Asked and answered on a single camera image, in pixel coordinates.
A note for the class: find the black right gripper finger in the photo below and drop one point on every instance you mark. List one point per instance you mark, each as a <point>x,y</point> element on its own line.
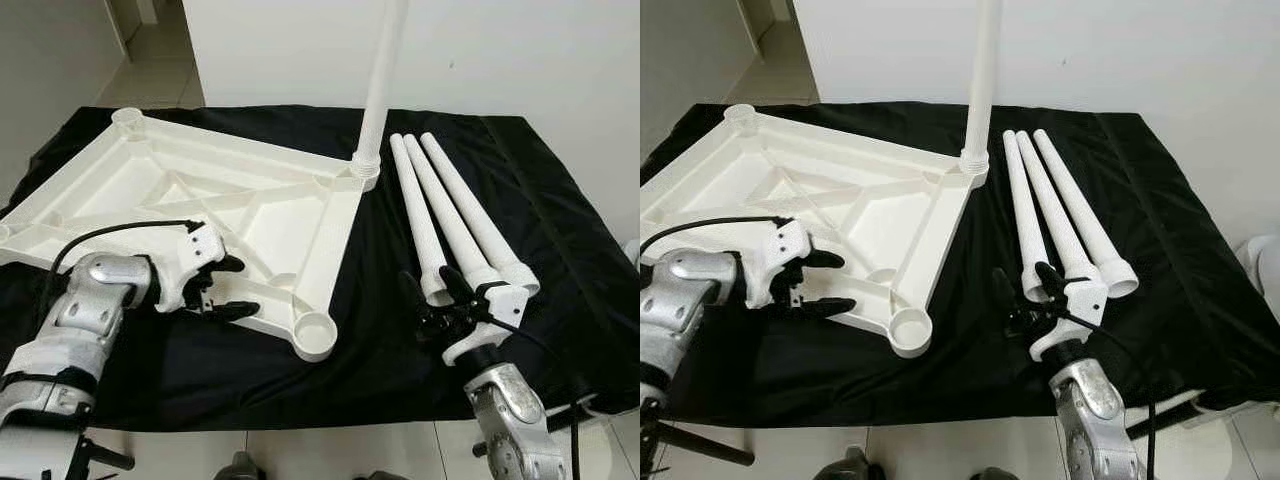
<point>415,292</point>
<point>457,283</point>
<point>1050,280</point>
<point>1005,290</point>

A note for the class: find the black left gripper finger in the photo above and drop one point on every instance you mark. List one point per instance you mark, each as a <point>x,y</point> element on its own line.
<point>825,307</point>
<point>820,261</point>
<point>235,310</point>
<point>225,264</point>

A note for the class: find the white plastic children table top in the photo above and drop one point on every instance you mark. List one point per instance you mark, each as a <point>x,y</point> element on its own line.
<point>150,190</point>
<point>800,190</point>

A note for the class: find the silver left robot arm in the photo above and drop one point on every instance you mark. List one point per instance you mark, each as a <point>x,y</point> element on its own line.
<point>680,310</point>
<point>80,310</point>

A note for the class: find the black cloth table cover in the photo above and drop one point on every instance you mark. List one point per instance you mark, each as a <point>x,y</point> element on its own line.
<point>950,380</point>
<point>400,380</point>

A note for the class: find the black metal table leg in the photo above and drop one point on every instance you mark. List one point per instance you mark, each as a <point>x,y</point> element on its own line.
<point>1160,420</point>
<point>480,447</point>
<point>705,445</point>
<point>110,457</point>

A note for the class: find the grey robot left leg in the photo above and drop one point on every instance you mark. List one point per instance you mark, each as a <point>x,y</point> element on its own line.
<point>238,468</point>
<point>842,465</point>

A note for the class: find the grey robot leg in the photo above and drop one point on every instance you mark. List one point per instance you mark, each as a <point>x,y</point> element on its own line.
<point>238,468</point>
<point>842,465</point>
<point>988,474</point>
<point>375,475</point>

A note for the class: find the grey robot right leg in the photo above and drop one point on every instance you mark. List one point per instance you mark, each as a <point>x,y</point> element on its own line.
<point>988,474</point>
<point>375,475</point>

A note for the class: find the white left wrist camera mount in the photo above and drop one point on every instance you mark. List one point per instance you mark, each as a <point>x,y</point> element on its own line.
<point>780,250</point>
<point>190,255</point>

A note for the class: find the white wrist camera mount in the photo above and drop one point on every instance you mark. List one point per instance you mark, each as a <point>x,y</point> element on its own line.
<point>780,250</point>
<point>505,310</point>
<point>1085,300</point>
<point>190,255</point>

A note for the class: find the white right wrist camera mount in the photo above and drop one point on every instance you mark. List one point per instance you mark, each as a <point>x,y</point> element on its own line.
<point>1085,300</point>
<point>505,310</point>

